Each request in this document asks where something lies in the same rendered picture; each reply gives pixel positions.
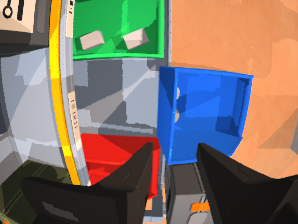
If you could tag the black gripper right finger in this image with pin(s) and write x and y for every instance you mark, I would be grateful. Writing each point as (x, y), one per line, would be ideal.
(237, 194)

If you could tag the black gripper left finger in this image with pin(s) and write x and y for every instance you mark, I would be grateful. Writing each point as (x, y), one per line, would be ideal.
(119, 198)

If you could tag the green open bin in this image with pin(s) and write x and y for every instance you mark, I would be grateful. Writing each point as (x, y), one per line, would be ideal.
(115, 19)

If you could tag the blue bin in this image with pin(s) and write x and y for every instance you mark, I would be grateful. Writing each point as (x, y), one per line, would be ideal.
(212, 110)

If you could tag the yellow long thin bar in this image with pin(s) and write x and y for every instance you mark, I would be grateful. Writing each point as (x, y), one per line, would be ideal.
(54, 52)

